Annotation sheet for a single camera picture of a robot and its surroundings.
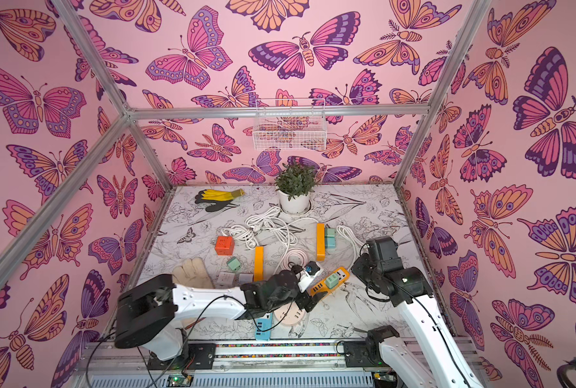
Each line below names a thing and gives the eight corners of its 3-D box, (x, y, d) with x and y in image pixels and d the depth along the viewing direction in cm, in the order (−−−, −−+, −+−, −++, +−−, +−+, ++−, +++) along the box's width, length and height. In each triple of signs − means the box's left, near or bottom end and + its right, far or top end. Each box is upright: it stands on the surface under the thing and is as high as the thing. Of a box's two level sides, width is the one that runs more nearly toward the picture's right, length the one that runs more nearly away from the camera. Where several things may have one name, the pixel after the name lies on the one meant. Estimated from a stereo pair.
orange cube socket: (217, 256, 98) (214, 249, 94) (220, 242, 102) (217, 235, 98) (232, 256, 98) (230, 249, 94) (235, 242, 102) (232, 235, 98)
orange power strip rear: (316, 260, 96) (317, 255, 93) (316, 229, 106) (317, 223, 103) (325, 261, 96) (326, 255, 93) (324, 229, 106) (325, 223, 103)
